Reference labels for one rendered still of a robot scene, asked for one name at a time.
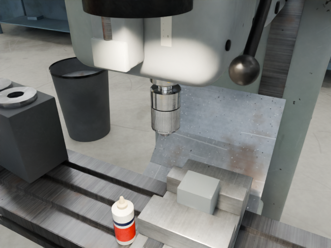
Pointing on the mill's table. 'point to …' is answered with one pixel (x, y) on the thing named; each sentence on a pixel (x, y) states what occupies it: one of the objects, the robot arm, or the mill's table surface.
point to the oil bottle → (124, 221)
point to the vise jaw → (183, 226)
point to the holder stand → (29, 131)
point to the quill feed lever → (250, 50)
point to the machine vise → (243, 189)
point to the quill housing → (179, 41)
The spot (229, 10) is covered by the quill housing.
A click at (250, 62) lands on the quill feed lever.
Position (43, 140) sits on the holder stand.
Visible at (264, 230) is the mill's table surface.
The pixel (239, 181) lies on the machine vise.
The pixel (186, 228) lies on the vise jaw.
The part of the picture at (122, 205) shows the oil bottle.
